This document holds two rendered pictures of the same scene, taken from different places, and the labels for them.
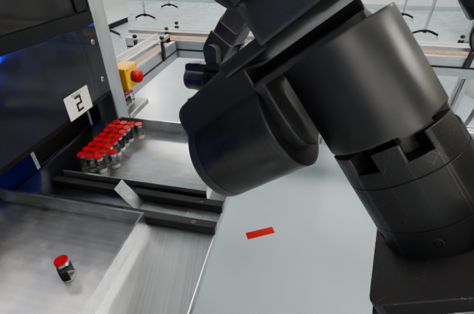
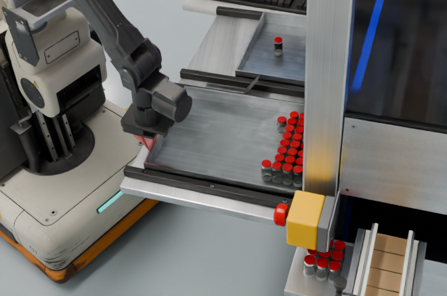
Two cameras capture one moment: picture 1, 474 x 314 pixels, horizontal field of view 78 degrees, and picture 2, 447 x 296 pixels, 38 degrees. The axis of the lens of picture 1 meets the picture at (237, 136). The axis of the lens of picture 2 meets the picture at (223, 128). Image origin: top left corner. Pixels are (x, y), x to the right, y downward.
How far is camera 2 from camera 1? 1.74 m
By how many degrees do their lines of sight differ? 102
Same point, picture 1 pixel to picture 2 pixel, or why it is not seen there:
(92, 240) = (273, 71)
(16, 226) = not seen: hidden behind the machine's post
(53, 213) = not seen: hidden behind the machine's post
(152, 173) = (239, 124)
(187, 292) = (202, 47)
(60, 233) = (300, 75)
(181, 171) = (209, 125)
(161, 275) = (219, 54)
